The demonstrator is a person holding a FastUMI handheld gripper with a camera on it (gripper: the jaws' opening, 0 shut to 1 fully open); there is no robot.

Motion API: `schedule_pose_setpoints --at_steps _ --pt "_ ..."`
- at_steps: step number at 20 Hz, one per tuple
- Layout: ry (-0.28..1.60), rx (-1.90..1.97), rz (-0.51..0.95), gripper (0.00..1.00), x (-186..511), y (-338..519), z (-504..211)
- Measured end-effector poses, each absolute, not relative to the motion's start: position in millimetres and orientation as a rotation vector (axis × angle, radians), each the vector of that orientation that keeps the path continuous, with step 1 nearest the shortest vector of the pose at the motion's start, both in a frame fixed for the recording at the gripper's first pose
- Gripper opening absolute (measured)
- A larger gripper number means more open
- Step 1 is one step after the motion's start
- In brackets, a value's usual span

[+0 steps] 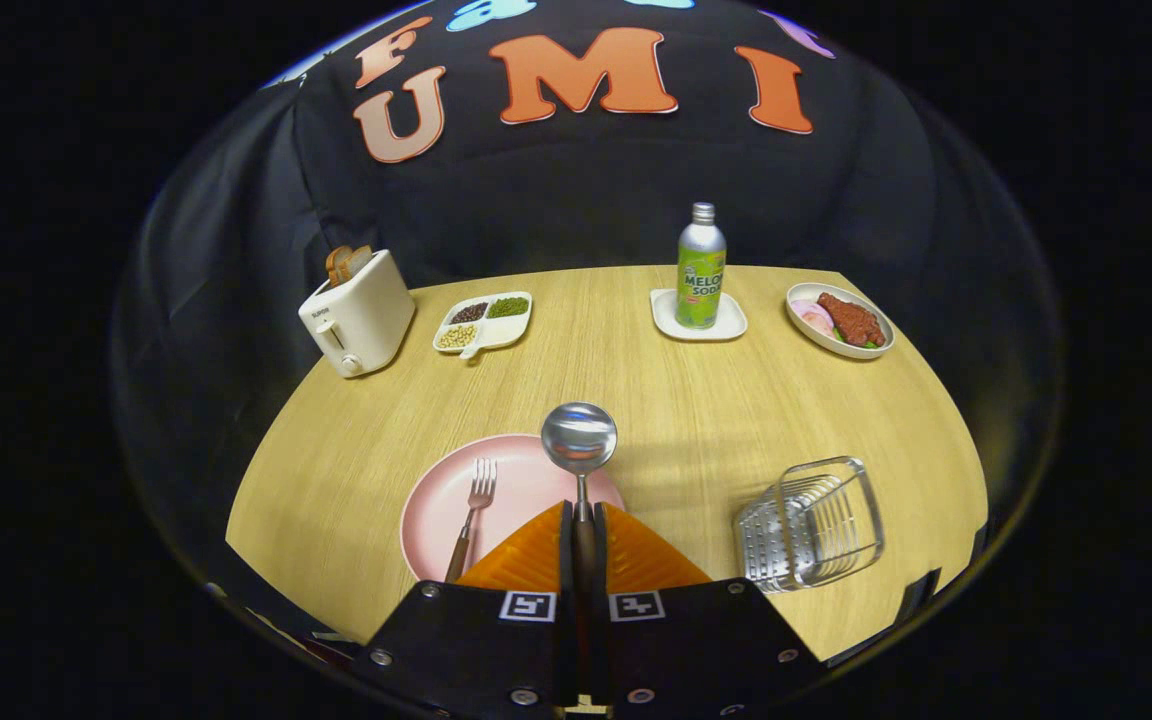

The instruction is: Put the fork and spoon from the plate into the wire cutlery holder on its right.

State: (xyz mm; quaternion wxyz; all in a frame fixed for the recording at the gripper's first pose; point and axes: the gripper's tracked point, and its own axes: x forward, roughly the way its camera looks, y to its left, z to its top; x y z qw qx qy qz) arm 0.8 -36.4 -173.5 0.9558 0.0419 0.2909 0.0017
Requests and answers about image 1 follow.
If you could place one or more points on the white bowl of food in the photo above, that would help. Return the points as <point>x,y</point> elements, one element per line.
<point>804,292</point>

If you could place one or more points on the brown toast slice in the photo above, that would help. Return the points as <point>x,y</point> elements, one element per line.
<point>360,260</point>
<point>336,265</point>

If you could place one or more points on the white divided snack dish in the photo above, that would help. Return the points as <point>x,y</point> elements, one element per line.
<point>506,332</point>

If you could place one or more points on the pile of pale beans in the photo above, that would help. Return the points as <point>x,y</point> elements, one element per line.
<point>456,336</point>

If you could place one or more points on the red meat piece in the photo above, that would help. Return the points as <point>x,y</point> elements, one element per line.
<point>851,320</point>

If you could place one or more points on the pink onion slices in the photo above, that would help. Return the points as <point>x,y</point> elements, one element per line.
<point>816,316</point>

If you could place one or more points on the pile of dark beans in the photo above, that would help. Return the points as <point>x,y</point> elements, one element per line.
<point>468,312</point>

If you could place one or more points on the pink round plate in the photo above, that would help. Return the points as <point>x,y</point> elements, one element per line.
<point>516,490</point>

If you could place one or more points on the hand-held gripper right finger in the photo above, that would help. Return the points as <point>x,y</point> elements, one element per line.
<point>696,640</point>

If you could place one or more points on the square white coaster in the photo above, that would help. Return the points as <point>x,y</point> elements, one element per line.
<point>732,325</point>

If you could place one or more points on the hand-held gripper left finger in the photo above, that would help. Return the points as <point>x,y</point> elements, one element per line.
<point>476,640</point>

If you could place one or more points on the cream white toaster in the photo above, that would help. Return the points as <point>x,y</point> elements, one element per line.
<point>366,315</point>

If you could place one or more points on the green label soda bottle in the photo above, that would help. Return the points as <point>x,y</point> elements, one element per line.
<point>701,280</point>

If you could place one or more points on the pile of green beans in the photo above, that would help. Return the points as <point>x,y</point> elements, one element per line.
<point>508,307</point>

